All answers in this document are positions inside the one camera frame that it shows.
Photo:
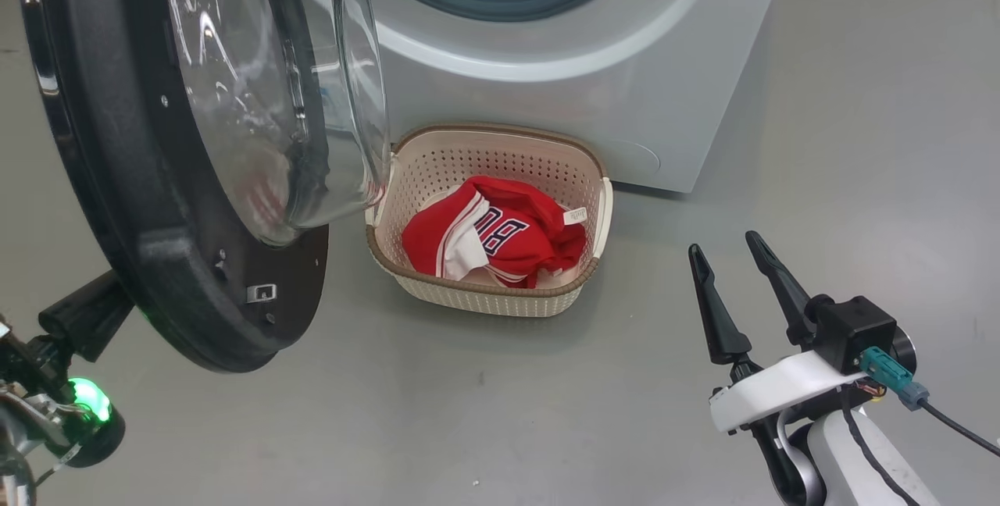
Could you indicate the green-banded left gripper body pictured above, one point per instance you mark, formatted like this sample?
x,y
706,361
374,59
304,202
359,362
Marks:
x,y
86,420

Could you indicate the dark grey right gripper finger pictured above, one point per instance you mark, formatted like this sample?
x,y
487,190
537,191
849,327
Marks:
x,y
781,287
717,311

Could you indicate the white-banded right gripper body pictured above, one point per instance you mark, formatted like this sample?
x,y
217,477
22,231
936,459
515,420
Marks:
x,y
781,393

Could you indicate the black round glass washer door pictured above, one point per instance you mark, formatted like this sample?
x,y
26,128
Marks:
x,y
156,272

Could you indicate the red white sports jersey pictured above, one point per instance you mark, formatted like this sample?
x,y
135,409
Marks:
x,y
492,233

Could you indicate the cream perforated laundry basket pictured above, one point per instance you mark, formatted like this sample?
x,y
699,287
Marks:
x,y
484,299

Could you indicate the white front-load washing machine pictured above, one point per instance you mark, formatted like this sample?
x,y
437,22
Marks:
x,y
586,61

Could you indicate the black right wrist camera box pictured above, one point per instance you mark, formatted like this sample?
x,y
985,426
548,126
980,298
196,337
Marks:
x,y
855,330

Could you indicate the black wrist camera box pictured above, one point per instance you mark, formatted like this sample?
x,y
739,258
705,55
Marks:
x,y
855,330
86,318

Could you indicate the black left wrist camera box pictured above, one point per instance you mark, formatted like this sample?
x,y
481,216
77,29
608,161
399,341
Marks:
x,y
86,318

